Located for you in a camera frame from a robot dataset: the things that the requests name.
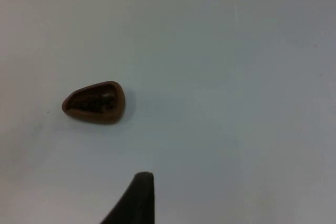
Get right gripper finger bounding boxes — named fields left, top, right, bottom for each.
left=100, top=172, right=156, bottom=224

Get coffee beans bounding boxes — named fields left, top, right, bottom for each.
left=71, top=90, right=118, bottom=112

